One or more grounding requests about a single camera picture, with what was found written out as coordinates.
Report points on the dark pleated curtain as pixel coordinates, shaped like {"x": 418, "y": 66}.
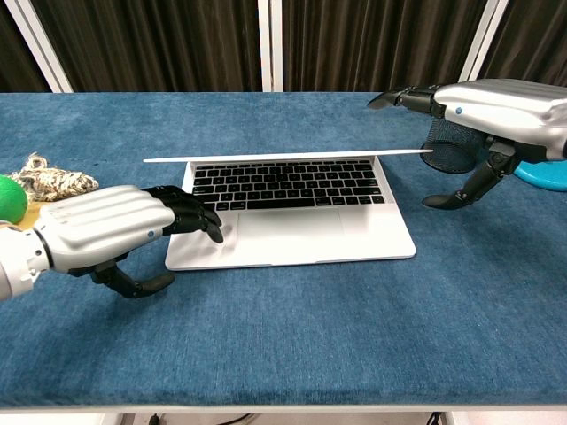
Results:
{"x": 164, "y": 44}

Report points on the white frame post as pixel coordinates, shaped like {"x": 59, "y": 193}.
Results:
{"x": 40, "y": 44}
{"x": 270, "y": 44}
{"x": 480, "y": 44}

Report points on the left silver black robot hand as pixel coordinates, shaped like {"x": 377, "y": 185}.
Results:
{"x": 97, "y": 221}

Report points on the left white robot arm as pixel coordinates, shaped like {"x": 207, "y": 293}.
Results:
{"x": 15, "y": 265}

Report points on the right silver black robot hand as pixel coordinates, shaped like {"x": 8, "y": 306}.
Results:
{"x": 500, "y": 106}

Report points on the green ball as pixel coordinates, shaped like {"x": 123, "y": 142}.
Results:
{"x": 11, "y": 199}

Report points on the white laptop black keyboard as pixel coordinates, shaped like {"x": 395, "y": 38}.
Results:
{"x": 288, "y": 208}

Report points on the blue table cloth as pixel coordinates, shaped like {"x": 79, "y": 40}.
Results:
{"x": 283, "y": 310}

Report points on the yellow wooden board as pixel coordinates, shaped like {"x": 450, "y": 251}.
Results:
{"x": 28, "y": 214}

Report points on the black mesh pen cup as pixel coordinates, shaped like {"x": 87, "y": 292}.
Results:
{"x": 452, "y": 146}

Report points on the light blue round plate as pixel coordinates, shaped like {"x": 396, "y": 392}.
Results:
{"x": 542, "y": 175}

